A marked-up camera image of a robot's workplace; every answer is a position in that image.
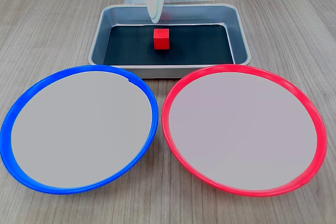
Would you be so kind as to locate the red cube block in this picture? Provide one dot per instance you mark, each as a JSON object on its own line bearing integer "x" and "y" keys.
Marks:
{"x": 161, "y": 40}

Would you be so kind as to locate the black tray liner mat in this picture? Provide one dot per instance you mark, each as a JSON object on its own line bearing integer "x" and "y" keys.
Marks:
{"x": 126, "y": 48}

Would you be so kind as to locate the silver metal tray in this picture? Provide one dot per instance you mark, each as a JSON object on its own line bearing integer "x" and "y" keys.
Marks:
{"x": 237, "y": 37}

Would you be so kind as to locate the blue-rimmed white dish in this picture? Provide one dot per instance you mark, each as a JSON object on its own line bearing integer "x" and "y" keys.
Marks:
{"x": 78, "y": 129}

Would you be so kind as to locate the red-rimmed white dish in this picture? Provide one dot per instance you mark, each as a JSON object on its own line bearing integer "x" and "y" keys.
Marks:
{"x": 244, "y": 129}

